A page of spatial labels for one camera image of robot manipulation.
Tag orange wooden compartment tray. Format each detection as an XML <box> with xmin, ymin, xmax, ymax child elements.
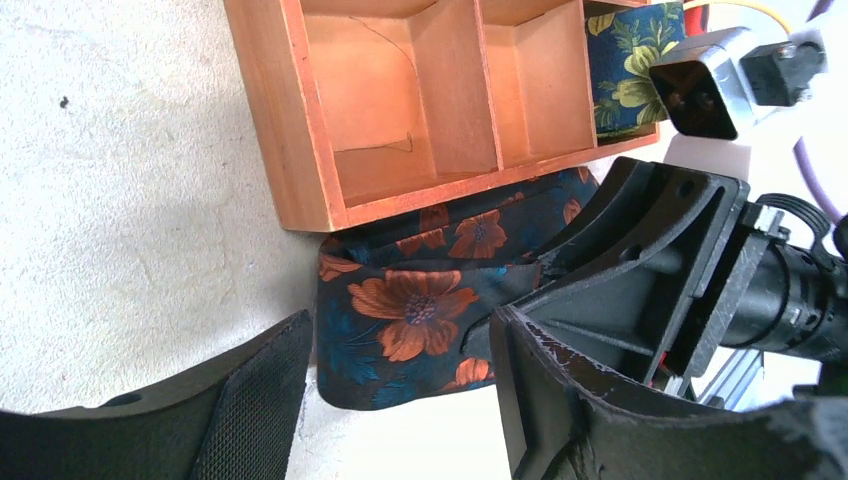
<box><xmin>225</xmin><ymin>0</ymin><xmax>659</xmax><ymax>232</ymax></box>

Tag yellow cable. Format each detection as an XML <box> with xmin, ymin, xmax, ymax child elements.
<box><xmin>682</xmin><ymin>0</ymin><xmax>793</xmax><ymax>34</ymax></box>

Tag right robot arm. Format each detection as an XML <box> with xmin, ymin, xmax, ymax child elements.
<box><xmin>513</xmin><ymin>157</ymin><xmax>847</xmax><ymax>384</ymax></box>

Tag red handled adjustable wrench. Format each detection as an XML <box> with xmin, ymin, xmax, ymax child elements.
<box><xmin>684</xmin><ymin>3</ymin><xmax>710</xmax><ymax>37</ymax></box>

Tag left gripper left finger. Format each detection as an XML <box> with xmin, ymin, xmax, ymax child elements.
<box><xmin>1</xmin><ymin>310</ymin><xmax>313</xmax><ymax>479</ymax></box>

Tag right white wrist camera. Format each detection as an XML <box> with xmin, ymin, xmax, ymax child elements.
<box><xmin>649</xmin><ymin>11</ymin><xmax>847</xmax><ymax>180</ymax></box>

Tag rolled yellow floral tie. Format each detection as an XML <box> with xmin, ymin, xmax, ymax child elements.
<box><xmin>585</xmin><ymin>1</ymin><xmax>686</xmax><ymax>138</ymax></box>

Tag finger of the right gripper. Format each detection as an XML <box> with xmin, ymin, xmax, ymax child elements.
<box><xmin>460</xmin><ymin>156</ymin><xmax>751</xmax><ymax>386</ymax></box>

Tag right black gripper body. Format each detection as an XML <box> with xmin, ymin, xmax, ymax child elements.
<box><xmin>662</xmin><ymin>183</ymin><xmax>789</xmax><ymax>397</ymax></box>

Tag dark orange floral tie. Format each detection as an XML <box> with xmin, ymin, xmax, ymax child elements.
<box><xmin>315</xmin><ymin>167</ymin><xmax>598</xmax><ymax>411</ymax></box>

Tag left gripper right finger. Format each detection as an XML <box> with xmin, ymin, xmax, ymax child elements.
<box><xmin>490</xmin><ymin>307</ymin><xmax>847</xmax><ymax>479</ymax></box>

